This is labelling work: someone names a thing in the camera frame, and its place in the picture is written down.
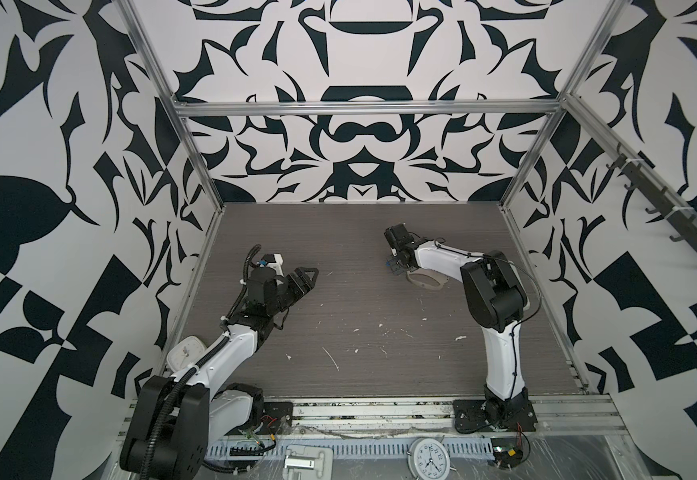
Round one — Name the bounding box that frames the perforated metal crescent plate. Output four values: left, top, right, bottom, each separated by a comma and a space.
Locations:
406, 269, 449, 291

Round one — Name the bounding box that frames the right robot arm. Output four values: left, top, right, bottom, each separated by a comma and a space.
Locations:
384, 224, 537, 434

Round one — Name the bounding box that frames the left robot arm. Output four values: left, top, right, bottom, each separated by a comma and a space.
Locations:
120, 244, 320, 479

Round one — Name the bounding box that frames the white plastic hinge block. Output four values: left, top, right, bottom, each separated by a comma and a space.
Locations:
282, 445, 334, 480

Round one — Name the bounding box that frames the white table clock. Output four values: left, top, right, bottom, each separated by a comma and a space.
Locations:
407, 438, 451, 480

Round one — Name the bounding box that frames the small green circuit board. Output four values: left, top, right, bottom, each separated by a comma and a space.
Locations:
491, 433, 532, 470

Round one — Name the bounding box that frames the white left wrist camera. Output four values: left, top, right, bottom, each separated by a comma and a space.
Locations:
258, 253, 284, 277

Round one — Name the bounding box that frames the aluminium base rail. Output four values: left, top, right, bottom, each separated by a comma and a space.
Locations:
125, 392, 629, 436

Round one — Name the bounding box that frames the black wall hook rail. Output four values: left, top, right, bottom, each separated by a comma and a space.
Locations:
605, 143, 697, 254

